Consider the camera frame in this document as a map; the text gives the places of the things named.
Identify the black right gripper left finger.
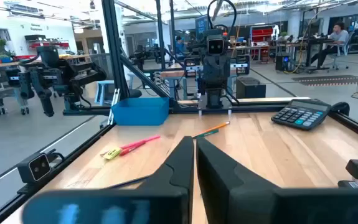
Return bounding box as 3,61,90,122
22,136,195,224

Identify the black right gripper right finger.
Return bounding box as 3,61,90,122
196,138,358,224

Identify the pink pen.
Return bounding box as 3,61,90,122
118,134,161,151

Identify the red crayon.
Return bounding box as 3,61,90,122
118,143,147,156

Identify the orange pencil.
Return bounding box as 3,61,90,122
192,121,231,139

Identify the short green pencil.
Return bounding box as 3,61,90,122
194,129,220,139

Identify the yellow eraser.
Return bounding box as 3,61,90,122
103,147,123,161

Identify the black box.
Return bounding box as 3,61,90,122
235,77,267,100

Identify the person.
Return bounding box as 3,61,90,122
174,35,186,58
309,21,351,68

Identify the red storage rack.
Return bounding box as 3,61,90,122
249,26,275,62

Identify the blue-green plastic bin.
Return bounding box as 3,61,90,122
111,97,170,126

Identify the black desk calculator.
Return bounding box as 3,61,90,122
270,98,332,131

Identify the light blue stool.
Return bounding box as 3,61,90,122
94,80,116,106

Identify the black corner clamp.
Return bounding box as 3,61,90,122
330,101,351,116

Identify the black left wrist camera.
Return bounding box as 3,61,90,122
207,34,225,56

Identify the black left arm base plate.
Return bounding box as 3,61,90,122
197,105,233,121

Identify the silver gantry bracket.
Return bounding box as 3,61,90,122
108,88,121,126

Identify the black gantry frame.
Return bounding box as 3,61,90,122
100,0,179,110

